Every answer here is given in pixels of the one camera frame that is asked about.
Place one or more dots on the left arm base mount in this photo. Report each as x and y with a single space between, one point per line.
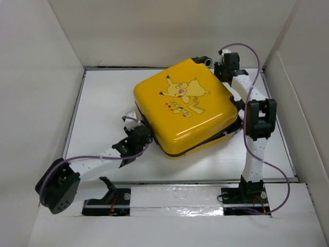
115 203

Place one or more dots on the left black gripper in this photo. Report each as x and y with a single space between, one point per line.
128 132

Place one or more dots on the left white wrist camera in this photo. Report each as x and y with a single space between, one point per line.
131 120

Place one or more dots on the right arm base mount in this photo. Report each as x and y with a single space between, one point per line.
249 198

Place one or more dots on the metal rail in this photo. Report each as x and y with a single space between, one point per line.
177 183

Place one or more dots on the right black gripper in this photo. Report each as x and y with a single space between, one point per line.
216 66

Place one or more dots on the yellow hard-shell suitcase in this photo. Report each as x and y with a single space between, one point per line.
187 107

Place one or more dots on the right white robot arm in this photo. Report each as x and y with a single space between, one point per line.
259 122

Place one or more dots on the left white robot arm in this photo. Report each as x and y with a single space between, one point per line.
59 185

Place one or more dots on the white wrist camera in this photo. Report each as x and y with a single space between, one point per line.
131 120
222 52

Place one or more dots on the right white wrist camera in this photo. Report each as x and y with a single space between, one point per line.
222 52

